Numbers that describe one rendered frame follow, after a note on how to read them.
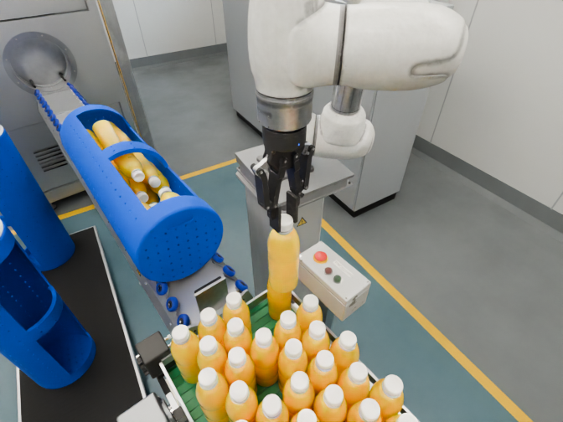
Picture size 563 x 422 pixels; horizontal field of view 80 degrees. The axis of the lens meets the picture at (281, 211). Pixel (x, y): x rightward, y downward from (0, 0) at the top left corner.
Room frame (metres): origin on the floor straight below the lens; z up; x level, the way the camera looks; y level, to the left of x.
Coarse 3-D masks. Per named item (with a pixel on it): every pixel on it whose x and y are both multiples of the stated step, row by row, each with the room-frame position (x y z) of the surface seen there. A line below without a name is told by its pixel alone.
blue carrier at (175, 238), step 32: (64, 128) 1.27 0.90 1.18; (128, 128) 1.43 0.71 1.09; (96, 160) 0.99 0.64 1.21; (160, 160) 1.08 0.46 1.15; (96, 192) 0.89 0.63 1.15; (128, 192) 0.80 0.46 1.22; (192, 192) 0.94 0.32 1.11; (128, 224) 0.70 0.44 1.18; (160, 224) 0.67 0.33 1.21; (192, 224) 0.72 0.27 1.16; (160, 256) 0.65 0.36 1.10; (192, 256) 0.71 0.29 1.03
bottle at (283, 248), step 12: (276, 240) 0.49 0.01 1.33; (288, 240) 0.49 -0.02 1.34; (276, 252) 0.48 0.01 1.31; (288, 252) 0.48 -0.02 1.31; (276, 264) 0.48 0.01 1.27; (288, 264) 0.48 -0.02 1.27; (276, 276) 0.48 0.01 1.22; (288, 276) 0.48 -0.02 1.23; (276, 288) 0.48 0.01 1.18; (288, 288) 0.48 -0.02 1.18
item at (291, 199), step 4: (288, 192) 0.54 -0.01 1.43; (288, 196) 0.53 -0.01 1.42; (292, 196) 0.52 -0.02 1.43; (296, 196) 0.52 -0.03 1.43; (288, 200) 0.53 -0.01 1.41; (292, 200) 0.52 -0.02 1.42; (296, 200) 0.52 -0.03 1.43; (288, 204) 0.53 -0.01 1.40; (292, 204) 0.52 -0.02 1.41; (296, 204) 0.52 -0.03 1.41; (288, 208) 0.53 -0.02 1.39; (292, 208) 0.52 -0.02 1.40; (296, 208) 0.52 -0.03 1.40; (288, 212) 0.53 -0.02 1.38; (292, 212) 0.52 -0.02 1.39; (296, 212) 0.52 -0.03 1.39; (292, 216) 0.52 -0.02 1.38; (296, 216) 0.52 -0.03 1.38; (296, 220) 0.52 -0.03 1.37
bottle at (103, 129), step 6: (102, 120) 1.28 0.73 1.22; (96, 126) 1.24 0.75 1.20; (102, 126) 1.24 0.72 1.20; (108, 126) 1.26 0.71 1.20; (96, 132) 1.23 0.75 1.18; (102, 132) 1.22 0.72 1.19; (108, 132) 1.23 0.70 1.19; (114, 132) 1.24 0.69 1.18; (102, 138) 1.20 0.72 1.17; (108, 138) 1.20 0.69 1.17; (114, 138) 1.21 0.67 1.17; (102, 144) 1.19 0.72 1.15; (108, 144) 1.18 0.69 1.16
